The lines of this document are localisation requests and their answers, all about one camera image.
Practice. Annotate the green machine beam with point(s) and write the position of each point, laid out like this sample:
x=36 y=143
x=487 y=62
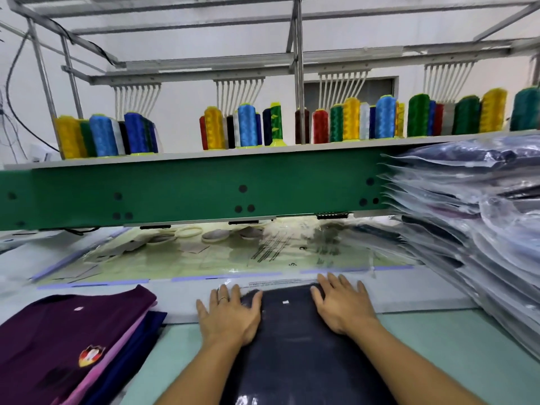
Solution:
x=202 y=185

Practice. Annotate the grey metal thread rack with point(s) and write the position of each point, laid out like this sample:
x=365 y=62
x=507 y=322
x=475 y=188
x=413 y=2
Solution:
x=299 y=46

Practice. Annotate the dark purple shirt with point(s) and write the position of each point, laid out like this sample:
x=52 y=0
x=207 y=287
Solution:
x=51 y=333

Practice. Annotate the person's right hand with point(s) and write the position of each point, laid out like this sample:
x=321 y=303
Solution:
x=342 y=306

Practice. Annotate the row of coloured thread spools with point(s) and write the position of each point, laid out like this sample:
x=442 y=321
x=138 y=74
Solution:
x=363 y=118

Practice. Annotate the stack of bagged garments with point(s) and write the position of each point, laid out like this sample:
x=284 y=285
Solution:
x=472 y=189

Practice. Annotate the person's left forearm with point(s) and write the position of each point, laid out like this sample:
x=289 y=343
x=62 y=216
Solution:
x=207 y=375

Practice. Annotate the person's right forearm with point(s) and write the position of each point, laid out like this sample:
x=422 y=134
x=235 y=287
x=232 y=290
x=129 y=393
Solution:
x=413 y=367

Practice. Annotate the person's left hand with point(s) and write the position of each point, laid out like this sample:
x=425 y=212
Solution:
x=228 y=318

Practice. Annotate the navy shirt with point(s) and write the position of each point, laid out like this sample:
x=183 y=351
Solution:
x=295 y=358

